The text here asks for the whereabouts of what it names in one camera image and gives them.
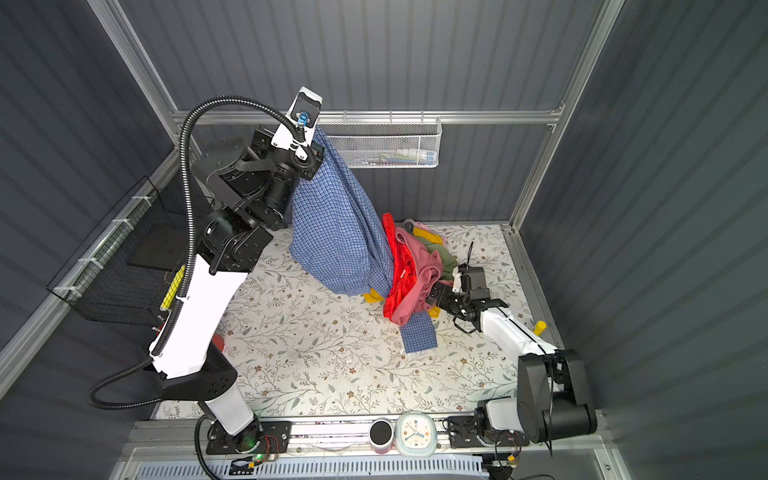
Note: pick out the white wire mesh basket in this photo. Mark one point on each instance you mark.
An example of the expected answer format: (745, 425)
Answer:
(387, 144)

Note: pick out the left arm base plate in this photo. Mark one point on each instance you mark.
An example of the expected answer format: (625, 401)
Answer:
(270, 437)

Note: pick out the olive green cloth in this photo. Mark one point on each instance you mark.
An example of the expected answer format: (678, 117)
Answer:
(449, 262)

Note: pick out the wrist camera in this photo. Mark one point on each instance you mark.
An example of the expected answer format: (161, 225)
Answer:
(302, 118)
(470, 280)

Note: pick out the yellow marker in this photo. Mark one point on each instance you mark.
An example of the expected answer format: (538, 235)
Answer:
(539, 328)

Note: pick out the yellow cloth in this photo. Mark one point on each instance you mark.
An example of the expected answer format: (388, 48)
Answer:
(374, 297)

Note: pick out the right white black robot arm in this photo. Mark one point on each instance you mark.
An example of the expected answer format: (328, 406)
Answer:
(553, 399)

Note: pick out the white vented cable tray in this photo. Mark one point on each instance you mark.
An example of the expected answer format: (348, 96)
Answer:
(356, 467)

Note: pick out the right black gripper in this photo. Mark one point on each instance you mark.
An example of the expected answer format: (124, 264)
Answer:
(448, 291)

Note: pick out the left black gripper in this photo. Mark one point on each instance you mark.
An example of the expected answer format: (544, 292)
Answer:
(306, 165)

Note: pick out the floral table mat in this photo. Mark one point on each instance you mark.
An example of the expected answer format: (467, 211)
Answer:
(302, 350)

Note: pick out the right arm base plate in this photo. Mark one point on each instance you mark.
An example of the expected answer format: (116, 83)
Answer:
(463, 433)

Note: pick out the white mint alarm clock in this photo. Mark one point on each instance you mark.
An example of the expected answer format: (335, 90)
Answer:
(415, 435)

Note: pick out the red pen cup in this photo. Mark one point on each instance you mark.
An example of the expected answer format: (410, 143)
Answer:
(219, 342)

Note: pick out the dusty pink cloth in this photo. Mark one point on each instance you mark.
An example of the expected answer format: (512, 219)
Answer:
(428, 270)

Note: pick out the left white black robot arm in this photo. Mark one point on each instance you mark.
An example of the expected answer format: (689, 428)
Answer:
(255, 181)

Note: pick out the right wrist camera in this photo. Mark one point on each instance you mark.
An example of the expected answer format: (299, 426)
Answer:
(470, 280)

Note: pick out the black round speaker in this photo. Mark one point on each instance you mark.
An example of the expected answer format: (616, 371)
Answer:
(381, 436)

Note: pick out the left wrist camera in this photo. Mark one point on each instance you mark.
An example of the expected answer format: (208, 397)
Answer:
(302, 118)

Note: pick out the black wire basket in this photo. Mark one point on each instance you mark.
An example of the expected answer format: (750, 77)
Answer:
(126, 273)

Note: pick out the red cloth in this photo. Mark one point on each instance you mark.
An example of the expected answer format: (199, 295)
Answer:
(396, 308)

